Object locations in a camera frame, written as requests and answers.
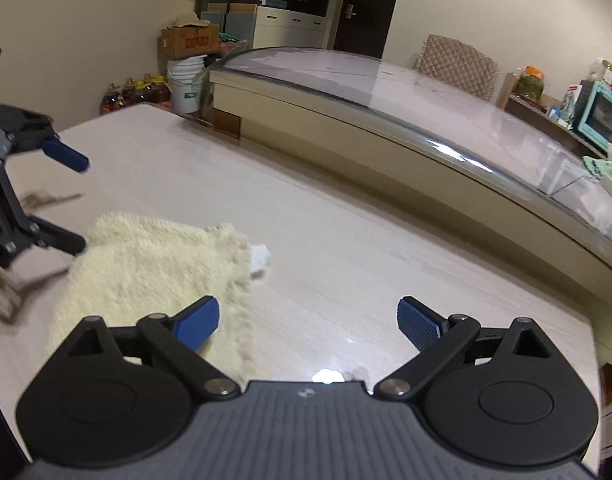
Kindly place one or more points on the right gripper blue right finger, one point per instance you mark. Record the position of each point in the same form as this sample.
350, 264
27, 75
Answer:
442, 344

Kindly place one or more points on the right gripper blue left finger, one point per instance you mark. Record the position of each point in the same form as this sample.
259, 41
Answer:
175, 342

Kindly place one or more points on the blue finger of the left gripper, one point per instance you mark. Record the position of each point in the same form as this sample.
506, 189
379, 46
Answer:
49, 235
65, 155

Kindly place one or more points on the cream yellow terry towel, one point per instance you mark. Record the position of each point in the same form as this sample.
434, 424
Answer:
134, 266

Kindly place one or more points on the cooking oil bottles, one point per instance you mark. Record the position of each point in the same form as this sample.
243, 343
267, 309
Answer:
148, 90

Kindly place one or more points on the white plastic bucket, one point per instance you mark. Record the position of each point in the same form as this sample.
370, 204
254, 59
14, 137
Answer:
185, 78

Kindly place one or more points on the brown cardboard box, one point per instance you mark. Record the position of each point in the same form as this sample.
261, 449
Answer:
178, 43

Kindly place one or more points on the glass top dining table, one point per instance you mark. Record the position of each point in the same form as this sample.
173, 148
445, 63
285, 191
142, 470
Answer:
429, 146

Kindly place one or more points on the white storage cabinet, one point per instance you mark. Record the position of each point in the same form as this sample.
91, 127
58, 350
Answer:
265, 27

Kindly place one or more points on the wooden shelf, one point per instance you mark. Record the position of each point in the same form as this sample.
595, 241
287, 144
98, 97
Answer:
533, 115

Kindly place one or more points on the green lidded jar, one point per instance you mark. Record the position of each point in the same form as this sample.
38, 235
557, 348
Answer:
530, 84

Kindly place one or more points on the teal toaster oven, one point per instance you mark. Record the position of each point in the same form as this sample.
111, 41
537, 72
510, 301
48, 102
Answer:
593, 114

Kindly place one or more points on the quilted beige chair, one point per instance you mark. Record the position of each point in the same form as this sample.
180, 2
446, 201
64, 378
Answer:
459, 65

